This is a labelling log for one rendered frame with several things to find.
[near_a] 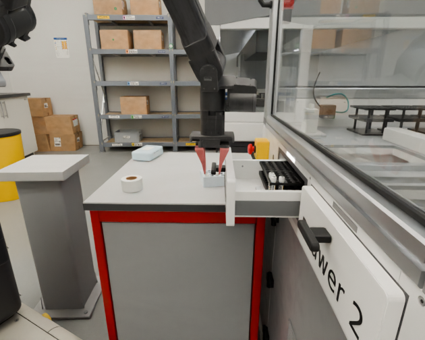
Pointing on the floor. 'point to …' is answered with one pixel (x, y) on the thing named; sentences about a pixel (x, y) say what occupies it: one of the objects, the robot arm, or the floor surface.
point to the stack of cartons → (54, 127)
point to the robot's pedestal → (57, 232)
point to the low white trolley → (175, 255)
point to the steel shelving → (137, 81)
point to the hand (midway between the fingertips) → (212, 170)
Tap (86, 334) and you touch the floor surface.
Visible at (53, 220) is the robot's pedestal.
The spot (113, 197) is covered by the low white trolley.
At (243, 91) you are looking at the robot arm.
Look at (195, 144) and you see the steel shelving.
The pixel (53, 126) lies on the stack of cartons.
